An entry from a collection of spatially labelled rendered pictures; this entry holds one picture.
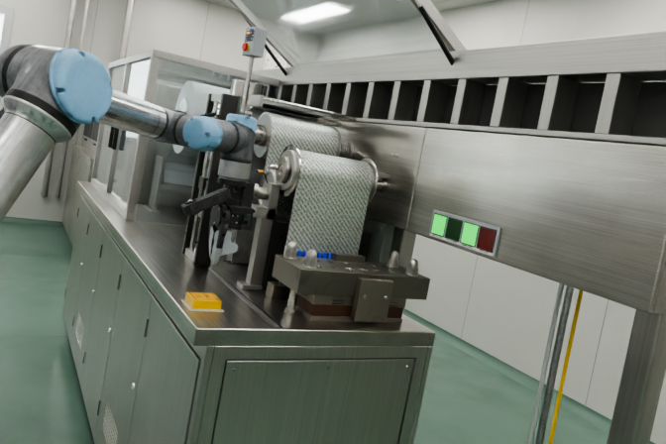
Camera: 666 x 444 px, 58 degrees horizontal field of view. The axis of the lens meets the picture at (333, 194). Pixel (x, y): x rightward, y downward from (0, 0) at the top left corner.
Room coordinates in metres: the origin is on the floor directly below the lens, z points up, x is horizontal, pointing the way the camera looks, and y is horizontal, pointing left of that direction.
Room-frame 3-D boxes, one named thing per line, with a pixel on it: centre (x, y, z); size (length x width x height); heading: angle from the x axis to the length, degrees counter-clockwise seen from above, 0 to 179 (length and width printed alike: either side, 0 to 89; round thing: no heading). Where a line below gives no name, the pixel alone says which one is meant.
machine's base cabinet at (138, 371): (2.51, 0.55, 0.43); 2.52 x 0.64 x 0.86; 29
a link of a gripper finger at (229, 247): (1.42, 0.23, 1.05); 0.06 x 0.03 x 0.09; 120
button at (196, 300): (1.42, 0.26, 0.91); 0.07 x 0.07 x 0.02; 29
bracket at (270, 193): (1.68, 0.19, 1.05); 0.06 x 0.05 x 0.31; 119
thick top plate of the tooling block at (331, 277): (1.59, -0.09, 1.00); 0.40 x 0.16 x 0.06; 119
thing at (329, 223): (1.68, 0.00, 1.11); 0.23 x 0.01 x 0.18; 119
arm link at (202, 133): (1.35, 0.31, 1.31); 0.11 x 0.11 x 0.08; 62
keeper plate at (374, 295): (1.52, -0.15, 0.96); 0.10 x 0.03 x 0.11; 119
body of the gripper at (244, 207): (1.43, 0.24, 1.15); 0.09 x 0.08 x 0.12; 120
